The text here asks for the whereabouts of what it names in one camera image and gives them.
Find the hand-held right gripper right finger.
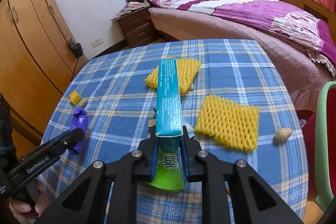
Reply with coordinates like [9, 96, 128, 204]
[181, 126, 305, 224]

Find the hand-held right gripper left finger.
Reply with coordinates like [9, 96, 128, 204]
[34, 108, 160, 224]

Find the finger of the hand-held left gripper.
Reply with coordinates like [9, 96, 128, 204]
[39, 128, 85, 161]

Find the green packet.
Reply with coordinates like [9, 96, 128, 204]
[146, 149, 185, 191]

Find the purple wrapper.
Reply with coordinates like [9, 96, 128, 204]
[69, 108, 88, 156]

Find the small yellow box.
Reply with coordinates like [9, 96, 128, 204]
[69, 91, 80, 105]

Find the teal and white box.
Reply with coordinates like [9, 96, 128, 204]
[154, 57, 183, 155]

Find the yellow foam net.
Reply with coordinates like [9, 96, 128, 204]
[195, 94, 260, 152]
[144, 57, 202, 94]

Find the red bin with green rim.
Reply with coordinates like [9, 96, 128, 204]
[302, 81, 336, 211]

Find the person's left hand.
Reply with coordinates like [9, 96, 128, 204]
[9, 179, 48, 224]

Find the black power strip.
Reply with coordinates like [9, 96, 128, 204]
[69, 41, 83, 57]

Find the wooden wardrobe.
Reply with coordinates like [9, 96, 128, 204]
[0, 0, 88, 146]

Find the dark wooden nightstand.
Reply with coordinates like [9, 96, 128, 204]
[112, 7, 158, 47]

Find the bed with pink cover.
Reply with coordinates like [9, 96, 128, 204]
[148, 7, 336, 114]

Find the pink floral cloth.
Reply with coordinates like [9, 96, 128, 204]
[112, 1, 150, 21]

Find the black cable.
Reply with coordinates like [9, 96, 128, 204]
[71, 55, 80, 78]

